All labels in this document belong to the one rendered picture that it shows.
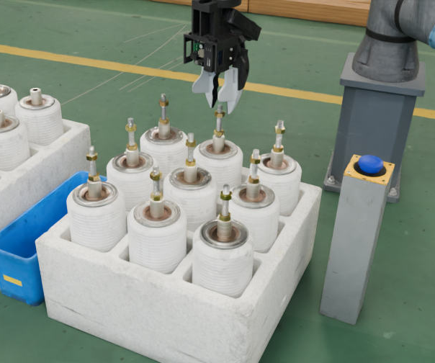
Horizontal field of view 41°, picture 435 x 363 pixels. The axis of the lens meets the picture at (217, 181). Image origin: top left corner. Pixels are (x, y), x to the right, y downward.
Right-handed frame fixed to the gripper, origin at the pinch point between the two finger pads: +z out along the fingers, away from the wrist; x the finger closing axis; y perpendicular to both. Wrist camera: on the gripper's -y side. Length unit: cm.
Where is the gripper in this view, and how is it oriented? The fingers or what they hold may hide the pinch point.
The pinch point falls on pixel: (222, 102)
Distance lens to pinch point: 108.0
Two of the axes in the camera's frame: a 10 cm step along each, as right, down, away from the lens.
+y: -6.1, 4.1, -6.8
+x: 7.9, 3.5, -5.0
